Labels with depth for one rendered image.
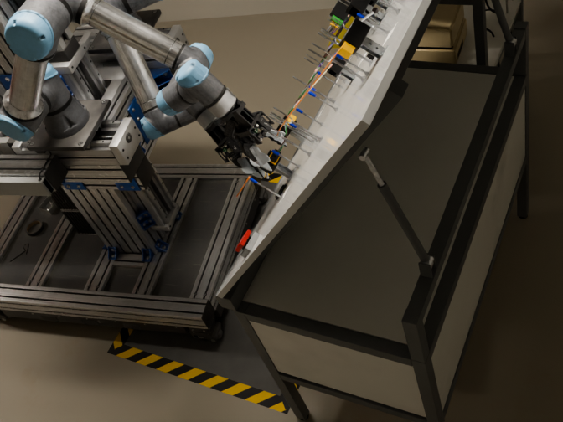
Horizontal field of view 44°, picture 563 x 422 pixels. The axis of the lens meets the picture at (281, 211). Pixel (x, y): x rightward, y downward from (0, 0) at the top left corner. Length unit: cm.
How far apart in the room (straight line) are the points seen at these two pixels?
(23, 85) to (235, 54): 253
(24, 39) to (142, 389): 170
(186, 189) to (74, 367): 96
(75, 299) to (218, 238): 68
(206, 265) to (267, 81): 147
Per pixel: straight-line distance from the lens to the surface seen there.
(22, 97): 212
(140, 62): 220
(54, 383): 335
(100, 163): 242
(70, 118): 236
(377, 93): 125
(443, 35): 279
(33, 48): 190
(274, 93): 404
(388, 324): 198
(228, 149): 204
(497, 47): 295
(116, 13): 196
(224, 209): 319
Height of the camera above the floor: 249
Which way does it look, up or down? 47 degrees down
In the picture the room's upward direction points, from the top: 22 degrees counter-clockwise
